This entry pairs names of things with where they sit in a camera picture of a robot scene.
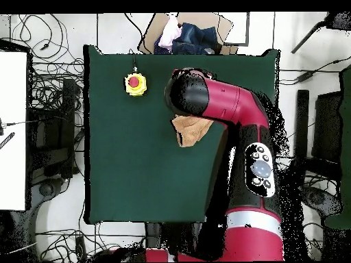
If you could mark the tan terry towel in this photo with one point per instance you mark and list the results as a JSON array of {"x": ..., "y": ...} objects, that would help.
[{"x": 190, "y": 131}]

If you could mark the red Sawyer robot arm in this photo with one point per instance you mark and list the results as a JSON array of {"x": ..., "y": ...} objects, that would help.
[{"x": 227, "y": 101}]

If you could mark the blue denim jeans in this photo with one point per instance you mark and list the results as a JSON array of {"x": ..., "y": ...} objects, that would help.
[{"x": 194, "y": 38}]

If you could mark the pale pink garment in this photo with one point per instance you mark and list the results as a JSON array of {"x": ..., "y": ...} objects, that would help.
[{"x": 168, "y": 34}]

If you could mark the yellow emergency stop button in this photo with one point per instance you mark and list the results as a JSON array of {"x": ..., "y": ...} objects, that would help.
[{"x": 135, "y": 83}]

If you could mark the brown cardboard box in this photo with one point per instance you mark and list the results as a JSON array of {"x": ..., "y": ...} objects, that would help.
[{"x": 208, "y": 20}]

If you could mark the dark green tablecloth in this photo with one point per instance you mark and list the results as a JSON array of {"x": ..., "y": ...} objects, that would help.
[{"x": 137, "y": 164}]

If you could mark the black metal stand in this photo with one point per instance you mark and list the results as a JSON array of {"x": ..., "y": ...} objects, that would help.
[
  {"x": 301, "y": 115},
  {"x": 68, "y": 109}
]

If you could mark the black tripod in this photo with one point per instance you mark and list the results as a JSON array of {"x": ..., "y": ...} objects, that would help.
[{"x": 337, "y": 21}]

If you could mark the white desk top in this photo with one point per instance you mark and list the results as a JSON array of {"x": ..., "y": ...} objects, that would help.
[{"x": 12, "y": 131}]

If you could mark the green fabric sheet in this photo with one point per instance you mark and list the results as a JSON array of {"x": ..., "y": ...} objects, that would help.
[{"x": 346, "y": 137}]

